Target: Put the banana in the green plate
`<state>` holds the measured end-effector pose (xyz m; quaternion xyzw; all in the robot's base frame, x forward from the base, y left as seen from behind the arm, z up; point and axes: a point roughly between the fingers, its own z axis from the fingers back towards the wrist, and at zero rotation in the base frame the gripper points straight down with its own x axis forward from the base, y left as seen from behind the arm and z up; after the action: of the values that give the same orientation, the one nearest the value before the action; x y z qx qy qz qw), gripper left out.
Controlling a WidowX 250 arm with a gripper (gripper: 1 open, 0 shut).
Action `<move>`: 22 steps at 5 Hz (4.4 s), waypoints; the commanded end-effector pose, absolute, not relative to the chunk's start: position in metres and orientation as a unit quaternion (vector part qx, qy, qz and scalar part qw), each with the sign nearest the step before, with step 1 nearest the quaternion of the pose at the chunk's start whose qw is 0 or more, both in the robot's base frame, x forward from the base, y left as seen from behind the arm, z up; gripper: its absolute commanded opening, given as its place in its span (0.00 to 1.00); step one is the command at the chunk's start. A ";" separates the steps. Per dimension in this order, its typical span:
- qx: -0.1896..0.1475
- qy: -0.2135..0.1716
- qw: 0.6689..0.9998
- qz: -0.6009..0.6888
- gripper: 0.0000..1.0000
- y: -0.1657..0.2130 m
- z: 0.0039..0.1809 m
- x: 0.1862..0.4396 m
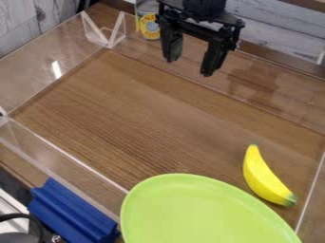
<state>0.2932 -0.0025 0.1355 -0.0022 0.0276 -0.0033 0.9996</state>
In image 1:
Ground green plate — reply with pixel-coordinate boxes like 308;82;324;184
121;174;303;243

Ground clear acrylic corner bracket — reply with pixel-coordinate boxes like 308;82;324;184
82;11;126;49

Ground clear acrylic wall panels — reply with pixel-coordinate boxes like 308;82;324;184
0;8;325;243

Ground yellow banana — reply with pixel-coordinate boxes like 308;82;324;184
242;144;297;207

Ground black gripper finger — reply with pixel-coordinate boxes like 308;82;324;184
161;19;184;63
201;38;232;77

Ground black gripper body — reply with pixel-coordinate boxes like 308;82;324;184
158;0;245;50

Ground yellow labelled tin can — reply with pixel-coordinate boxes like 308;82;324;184
135;0;161;41

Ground blue plastic block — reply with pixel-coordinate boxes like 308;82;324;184
28;178;121;243

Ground black cable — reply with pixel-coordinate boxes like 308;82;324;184
0;212;43;243

